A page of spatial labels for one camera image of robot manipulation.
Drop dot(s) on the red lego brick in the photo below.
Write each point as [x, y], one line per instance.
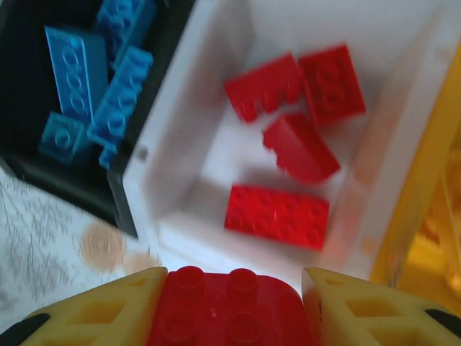
[277, 216]
[230, 306]
[264, 88]
[300, 147]
[333, 84]

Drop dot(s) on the small blue lego brick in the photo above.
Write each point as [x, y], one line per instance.
[61, 138]
[120, 97]

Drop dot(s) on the yellow lego brick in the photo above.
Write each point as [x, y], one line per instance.
[436, 248]

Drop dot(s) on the yellow plastic bin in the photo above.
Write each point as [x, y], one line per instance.
[407, 202]

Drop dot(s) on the white plastic bin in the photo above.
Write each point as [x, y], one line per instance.
[180, 151]

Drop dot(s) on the black plastic bin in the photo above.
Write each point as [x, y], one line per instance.
[21, 72]

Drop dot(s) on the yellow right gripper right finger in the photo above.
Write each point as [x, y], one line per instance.
[331, 295]

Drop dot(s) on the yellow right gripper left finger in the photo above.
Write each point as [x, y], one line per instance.
[140, 288]

